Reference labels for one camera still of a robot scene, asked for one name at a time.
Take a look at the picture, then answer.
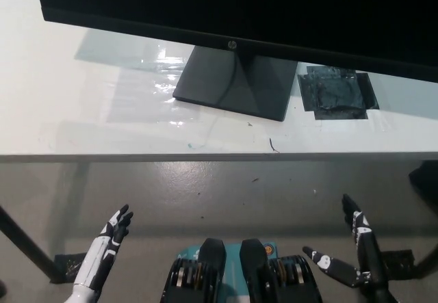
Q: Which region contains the black HP monitor with stand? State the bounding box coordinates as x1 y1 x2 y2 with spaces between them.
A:
33 0 438 122

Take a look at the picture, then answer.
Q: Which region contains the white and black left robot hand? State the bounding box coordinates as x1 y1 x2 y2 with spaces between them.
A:
73 203 135 292

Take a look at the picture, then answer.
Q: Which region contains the black desk leg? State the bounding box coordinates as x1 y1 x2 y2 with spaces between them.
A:
412 234 438 280
0 205 59 283

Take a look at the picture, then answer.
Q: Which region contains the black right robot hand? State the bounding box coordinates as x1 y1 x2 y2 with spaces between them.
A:
302 194 394 289

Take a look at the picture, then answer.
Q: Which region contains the black tape patch on desk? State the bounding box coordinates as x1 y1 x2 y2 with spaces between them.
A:
296 64 380 121

